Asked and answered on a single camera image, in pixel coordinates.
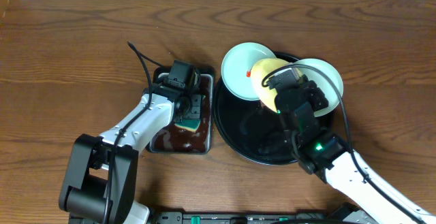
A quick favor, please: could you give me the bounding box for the green yellow sponge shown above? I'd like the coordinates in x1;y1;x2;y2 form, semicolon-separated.
174;119;201;133

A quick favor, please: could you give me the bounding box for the yellow plate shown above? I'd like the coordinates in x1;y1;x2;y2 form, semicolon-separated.
250;58;304;113

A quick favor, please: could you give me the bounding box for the light green plate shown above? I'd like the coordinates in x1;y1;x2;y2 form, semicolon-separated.
295;59;344;117

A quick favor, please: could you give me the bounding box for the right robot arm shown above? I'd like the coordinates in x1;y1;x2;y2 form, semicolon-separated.
268;81;435;223

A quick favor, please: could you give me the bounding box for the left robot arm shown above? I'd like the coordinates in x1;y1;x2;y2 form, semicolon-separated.
59;78;213;223

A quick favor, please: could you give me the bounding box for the rectangular black soapy tray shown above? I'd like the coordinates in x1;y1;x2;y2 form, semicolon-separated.
146;67;215;155

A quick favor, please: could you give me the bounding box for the round black tray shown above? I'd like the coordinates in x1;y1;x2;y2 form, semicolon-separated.
213;52;341;165

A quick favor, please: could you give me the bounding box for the light blue plate left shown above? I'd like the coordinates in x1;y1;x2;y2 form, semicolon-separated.
221;42;276;101

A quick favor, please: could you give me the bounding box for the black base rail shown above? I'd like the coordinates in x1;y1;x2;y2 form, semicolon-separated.
147;212;326;224

